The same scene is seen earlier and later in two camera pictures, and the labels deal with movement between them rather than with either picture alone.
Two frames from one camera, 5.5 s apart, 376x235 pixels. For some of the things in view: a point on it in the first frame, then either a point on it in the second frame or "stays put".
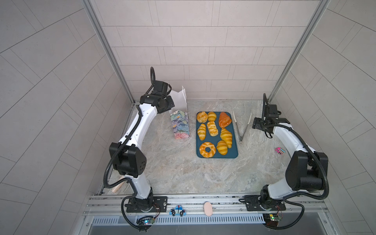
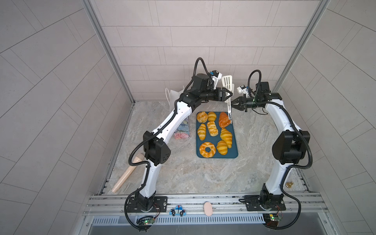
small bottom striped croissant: x=222 y=147 stays put
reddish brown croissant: x=224 y=120 stays put
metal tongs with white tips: x=240 y=140 -> x=226 y=82
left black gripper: x=170 y=104 -> x=219 y=98
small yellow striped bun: x=211 y=116 stays put
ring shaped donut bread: x=203 y=152 stays put
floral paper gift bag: x=179 y=115 stays put
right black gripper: x=256 y=123 -> x=244 y=103
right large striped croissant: x=227 y=136 stays put
